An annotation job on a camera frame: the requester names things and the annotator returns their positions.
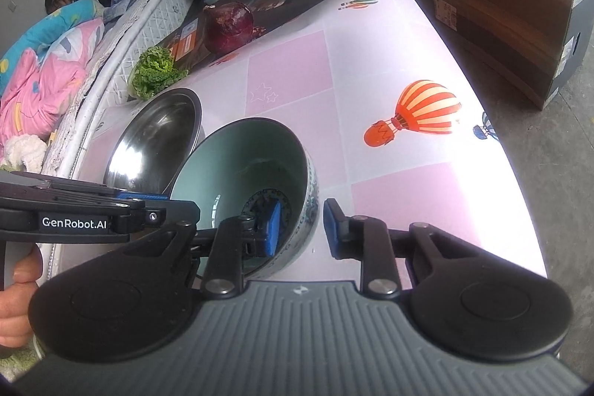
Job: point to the white quilted mattress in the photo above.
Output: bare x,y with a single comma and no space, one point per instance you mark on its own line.
158,20

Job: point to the person's left hand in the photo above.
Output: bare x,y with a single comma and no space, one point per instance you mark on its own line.
16,312

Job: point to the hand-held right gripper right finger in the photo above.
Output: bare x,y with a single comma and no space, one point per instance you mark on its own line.
331,229

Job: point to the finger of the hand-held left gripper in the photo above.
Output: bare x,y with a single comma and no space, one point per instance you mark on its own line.
162,215
139,195

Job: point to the pink and blue printed blanket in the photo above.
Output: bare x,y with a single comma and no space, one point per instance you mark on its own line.
41,71

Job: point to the red cabbage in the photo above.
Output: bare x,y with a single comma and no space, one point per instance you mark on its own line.
229,27

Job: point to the stainless steel bowl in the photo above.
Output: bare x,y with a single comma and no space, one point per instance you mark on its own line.
148,136

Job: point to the green leafy cabbage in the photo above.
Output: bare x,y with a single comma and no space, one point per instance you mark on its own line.
155,73

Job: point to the green ceramic bowl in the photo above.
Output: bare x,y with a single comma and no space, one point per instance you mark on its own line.
241,159

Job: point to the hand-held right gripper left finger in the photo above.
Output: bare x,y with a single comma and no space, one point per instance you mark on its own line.
272,231

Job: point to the pink balloon-print tablecloth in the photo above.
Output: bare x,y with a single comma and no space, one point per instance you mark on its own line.
287,71

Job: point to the white cauliflower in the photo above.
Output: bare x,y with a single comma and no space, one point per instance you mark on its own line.
23,150

